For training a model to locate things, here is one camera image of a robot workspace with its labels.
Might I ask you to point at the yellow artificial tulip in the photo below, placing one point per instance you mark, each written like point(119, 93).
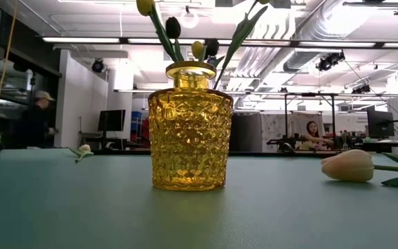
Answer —
point(145, 5)
point(197, 49)
point(242, 31)

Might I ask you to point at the black artificial tulip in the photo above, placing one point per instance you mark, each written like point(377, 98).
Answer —
point(173, 27)
point(212, 46)

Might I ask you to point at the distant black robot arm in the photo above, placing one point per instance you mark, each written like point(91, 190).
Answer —
point(285, 145)

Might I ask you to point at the yellow textured glass vase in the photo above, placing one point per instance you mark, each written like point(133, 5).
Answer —
point(190, 138)

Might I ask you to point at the blue storage bins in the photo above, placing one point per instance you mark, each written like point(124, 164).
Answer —
point(137, 115)

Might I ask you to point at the distant black monitor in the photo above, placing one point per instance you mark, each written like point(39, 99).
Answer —
point(380, 124)
point(111, 120)

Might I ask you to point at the person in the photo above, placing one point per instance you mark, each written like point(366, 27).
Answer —
point(312, 133)
point(35, 124)

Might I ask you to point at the white artificial tulip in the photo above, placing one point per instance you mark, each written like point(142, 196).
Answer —
point(85, 148)

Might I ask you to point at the black ceiling spotlight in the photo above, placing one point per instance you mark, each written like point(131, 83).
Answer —
point(97, 65)

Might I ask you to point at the teal table mat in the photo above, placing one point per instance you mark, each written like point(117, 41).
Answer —
point(81, 207)

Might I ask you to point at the pale pink artificial tulip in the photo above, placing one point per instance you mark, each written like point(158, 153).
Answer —
point(347, 166)

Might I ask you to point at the black aluminium table frame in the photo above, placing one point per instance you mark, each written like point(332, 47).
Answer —
point(254, 152)

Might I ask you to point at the distant black rig frame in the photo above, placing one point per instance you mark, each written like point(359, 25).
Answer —
point(333, 117)

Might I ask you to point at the silver ventilation duct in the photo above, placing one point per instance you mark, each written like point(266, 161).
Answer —
point(309, 41)

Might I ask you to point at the black ceiling camera cluster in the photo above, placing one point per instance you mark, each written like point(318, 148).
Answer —
point(328, 62)
point(361, 89)

